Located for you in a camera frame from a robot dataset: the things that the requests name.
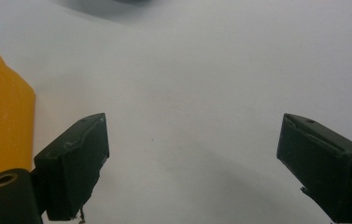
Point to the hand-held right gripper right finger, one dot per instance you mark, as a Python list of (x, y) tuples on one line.
[(326, 168)]

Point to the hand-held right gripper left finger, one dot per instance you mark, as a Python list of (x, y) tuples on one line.
[(71, 168)]

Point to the yellow flat object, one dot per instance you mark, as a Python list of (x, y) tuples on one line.
[(2, 118)]

